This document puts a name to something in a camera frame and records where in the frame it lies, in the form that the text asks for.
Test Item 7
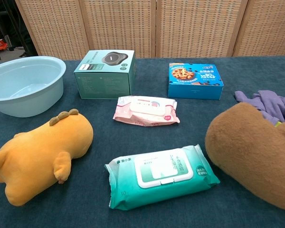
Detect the purple crumpled garment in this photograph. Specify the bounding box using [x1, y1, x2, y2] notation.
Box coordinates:
[234, 90, 285, 126]

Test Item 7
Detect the brown capybara plush toy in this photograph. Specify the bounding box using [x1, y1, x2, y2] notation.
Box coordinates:
[205, 102, 285, 212]

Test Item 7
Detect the yellow plush toy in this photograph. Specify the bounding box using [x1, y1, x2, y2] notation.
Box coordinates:
[0, 108, 94, 207]

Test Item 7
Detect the teal speaker product box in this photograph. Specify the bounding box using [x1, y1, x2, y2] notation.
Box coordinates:
[73, 49, 136, 100]

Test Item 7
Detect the black tripod stand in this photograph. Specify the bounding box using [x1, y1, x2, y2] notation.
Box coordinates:
[0, 0, 36, 56]

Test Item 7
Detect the teal wet wipes pack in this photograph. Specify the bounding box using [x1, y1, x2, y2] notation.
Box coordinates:
[104, 143, 221, 210]

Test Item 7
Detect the blue cookie box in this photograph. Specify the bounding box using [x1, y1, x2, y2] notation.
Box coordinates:
[167, 62, 224, 100]

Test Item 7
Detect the woven folding screen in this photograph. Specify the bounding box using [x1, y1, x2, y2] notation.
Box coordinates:
[15, 0, 285, 61]

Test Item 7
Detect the light blue plastic bowl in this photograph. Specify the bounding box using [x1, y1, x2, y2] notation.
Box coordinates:
[0, 56, 67, 118]

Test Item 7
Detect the dark teal table mat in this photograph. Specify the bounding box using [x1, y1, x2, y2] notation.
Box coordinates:
[0, 56, 285, 228]

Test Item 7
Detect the pink wet wipes pack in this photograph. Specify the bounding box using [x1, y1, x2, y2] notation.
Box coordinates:
[113, 95, 181, 127]

